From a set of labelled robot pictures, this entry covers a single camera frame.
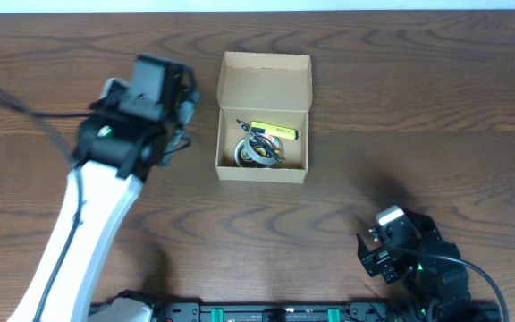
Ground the yellow correction tape dispenser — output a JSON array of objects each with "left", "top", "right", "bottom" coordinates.
[{"left": 236, "top": 137, "right": 283, "bottom": 165}]

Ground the clear tape roll red-print core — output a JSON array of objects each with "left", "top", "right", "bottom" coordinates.
[{"left": 244, "top": 133, "right": 284, "bottom": 166}]

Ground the left black cable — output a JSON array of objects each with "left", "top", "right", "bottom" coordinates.
[{"left": 0, "top": 86, "right": 93, "bottom": 322}]

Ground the white-core clear tape roll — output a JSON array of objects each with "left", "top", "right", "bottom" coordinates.
[{"left": 234, "top": 140, "right": 272, "bottom": 168}]

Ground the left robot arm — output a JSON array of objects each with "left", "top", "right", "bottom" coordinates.
[{"left": 9, "top": 54, "right": 200, "bottom": 321}]

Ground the yellow highlighter marker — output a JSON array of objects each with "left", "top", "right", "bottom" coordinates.
[{"left": 250, "top": 121, "right": 299, "bottom": 140}]

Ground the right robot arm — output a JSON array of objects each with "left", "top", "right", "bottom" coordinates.
[{"left": 356, "top": 206, "right": 470, "bottom": 321}]

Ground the right black cable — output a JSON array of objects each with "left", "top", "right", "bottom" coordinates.
[{"left": 382, "top": 243, "right": 510, "bottom": 322}]

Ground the cardboard box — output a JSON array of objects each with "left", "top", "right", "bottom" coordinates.
[{"left": 215, "top": 52, "right": 313, "bottom": 183}]

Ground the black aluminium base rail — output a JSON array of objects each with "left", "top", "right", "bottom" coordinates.
[{"left": 89, "top": 290, "right": 502, "bottom": 322}]

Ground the black cable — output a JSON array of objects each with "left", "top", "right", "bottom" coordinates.
[
  {"left": 0, "top": 86, "right": 93, "bottom": 322},
  {"left": 382, "top": 243, "right": 510, "bottom": 322}
]

